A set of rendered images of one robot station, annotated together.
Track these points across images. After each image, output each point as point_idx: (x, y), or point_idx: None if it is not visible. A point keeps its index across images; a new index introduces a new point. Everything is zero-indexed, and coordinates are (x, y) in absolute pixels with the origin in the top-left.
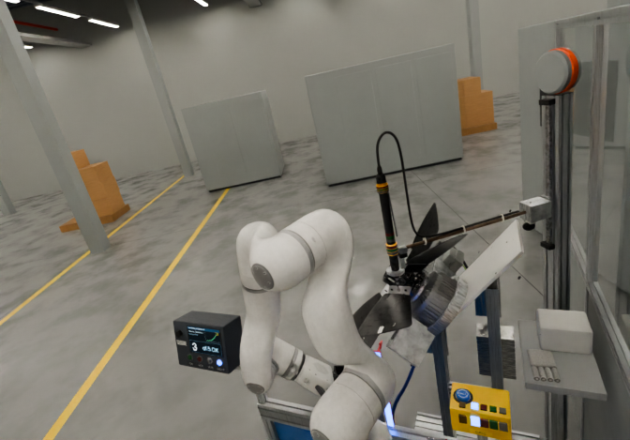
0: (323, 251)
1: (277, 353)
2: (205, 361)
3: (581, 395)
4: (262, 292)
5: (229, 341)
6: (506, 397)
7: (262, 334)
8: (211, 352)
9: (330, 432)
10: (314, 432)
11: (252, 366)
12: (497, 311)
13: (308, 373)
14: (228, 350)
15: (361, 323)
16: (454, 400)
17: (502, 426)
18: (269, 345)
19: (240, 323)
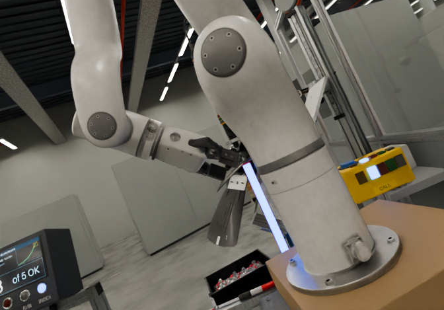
0: None
1: (127, 112)
2: (18, 301)
3: (434, 181)
4: None
5: (55, 252)
6: (384, 148)
7: (101, 49)
8: (27, 279)
9: (227, 20)
10: (205, 43)
11: (93, 78)
12: (332, 156)
13: (175, 128)
14: (55, 263)
15: (219, 227)
16: (342, 170)
17: (398, 159)
18: (113, 57)
19: (71, 237)
